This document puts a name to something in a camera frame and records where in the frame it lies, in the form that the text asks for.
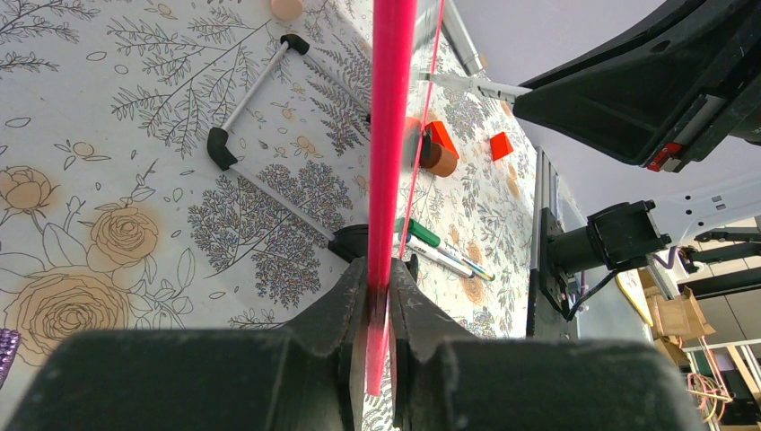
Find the brown wooden cylinder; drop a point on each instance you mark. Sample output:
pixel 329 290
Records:
pixel 444 162

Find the black whiteboard left foot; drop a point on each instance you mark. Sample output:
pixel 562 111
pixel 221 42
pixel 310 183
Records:
pixel 350 243

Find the blue capped marker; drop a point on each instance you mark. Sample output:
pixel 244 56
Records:
pixel 413 243

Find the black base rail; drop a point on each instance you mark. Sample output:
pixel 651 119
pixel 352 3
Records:
pixel 549 295

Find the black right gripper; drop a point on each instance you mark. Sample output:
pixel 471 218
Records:
pixel 664 93

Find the red rectangular block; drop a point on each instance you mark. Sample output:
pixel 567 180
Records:
pixel 441 136

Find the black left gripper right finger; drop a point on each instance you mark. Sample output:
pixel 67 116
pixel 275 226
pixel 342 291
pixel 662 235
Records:
pixel 445 378

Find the whiteboard wire stand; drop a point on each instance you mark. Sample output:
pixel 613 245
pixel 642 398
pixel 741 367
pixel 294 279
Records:
pixel 271 125

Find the purple glitter cylinder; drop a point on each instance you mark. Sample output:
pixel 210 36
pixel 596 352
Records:
pixel 10 342

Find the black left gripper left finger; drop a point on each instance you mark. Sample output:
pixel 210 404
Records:
pixel 307 374

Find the red triangular block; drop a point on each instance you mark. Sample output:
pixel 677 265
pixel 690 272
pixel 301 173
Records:
pixel 501 146

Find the pink framed whiteboard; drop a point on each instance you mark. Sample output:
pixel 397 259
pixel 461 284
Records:
pixel 404 47

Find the floral table mat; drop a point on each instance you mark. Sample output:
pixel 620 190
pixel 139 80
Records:
pixel 112 215

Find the green capped marker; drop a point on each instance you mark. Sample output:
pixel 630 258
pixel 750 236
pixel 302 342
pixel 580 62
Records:
pixel 410 226

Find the white marker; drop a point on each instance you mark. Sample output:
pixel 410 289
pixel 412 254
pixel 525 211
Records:
pixel 485 88

